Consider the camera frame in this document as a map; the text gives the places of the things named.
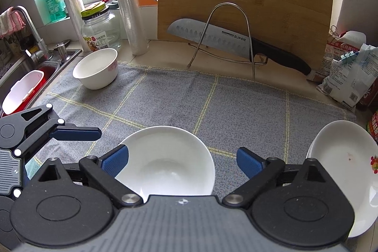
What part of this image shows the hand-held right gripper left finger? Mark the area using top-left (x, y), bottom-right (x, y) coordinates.
top-left (37, 144), bottom-right (144, 209)

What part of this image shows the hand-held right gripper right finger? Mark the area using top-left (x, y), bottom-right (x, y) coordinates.
top-left (222, 147), bottom-right (334, 209)

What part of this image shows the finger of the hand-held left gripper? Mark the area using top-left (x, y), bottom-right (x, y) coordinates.
top-left (12, 104), bottom-right (102, 156)

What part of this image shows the white bowl with pink flowers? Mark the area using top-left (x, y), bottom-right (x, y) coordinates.
top-left (114, 126), bottom-right (216, 202)
top-left (72, 48), bottom-right (119, 90)

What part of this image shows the grey and teal plaid towel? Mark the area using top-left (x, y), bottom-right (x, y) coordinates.
top-left (25, 60), bottom-right (358, 202)

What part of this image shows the red basin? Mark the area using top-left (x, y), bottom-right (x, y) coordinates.
top-left (0, 61), bottom-right (61, 118)

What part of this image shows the white plastic container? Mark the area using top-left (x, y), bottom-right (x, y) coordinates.
top-left (1, 70), bottom-right (45, 115)

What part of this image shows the metal sink knob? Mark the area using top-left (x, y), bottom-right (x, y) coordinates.
top-left (55, 39), bottom-right (72, 64)

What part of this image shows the steel sink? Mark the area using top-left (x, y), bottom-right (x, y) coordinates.
top-left (0, 47), bottom-right (83, 118)

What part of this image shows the glass jar with yellow-green lid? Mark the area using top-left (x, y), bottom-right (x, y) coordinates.
top-left (80, 2), bottom-right (122, 52)

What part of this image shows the metal faucet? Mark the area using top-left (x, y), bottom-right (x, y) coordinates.
top-left (10, 5), bottom-right (52, 64)

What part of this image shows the pink cloth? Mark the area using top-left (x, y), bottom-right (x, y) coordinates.
top-left (0, 7), bottom-right (27, 40)

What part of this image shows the white bag with blue print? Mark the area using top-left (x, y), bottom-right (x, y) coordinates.
top-left (317, 44), bottom-right (378, 109)

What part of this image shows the jar with green lid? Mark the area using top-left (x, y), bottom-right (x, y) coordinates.
top-left (366, 110), bottom-right (378, 143)

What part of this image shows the dark soy sauce bottle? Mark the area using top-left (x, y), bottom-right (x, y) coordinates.
top-left (356, 87), bottom-right (378, 114)

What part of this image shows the stack of clear plastic cups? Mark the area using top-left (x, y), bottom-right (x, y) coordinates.
top-left (106, 0), bottom-right (149, 56)

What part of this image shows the green binder clip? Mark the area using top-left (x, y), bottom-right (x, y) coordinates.
top-left (339, 53), bottom-right (359, 64)

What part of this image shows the red and white packet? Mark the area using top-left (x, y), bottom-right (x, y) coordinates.
top-left (306, 30), bottom-right (367, 84)

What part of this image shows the steel kitchen knife black handle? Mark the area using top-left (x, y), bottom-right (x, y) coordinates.
top-left (167, 18), bottom-right (312, 76)

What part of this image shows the metal wire rack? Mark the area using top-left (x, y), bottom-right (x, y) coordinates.
top-left (187, 2), bottom-right (269, 81)

